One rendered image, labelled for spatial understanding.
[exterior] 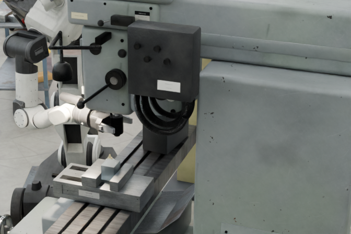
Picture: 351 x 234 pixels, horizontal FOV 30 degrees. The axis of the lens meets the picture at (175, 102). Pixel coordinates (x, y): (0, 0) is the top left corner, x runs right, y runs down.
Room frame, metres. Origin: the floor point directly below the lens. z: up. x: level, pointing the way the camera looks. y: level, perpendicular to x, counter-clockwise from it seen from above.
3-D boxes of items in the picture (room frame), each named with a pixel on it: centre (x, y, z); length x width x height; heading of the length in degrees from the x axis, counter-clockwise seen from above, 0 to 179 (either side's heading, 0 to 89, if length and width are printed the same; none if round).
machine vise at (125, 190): (2.16, 0.26, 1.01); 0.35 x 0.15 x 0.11; 72
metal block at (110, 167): (2.15, 0.24, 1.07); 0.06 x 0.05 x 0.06; 162
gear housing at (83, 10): (2.20, 0.18, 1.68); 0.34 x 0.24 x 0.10; 71
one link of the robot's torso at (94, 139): (3.08, 0.50, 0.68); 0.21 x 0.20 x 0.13; 0
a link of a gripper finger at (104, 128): (2.17, 0.25, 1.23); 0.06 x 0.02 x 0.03; 56
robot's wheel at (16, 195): (2.80, 0.76, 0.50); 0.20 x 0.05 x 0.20; 0
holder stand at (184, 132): (2.63, 0.04, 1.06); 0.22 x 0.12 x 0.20; 154
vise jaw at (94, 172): (2.17, 0.29, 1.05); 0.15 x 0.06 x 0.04; 162
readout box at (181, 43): (1.80, 0.04, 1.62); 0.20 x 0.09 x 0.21; 71
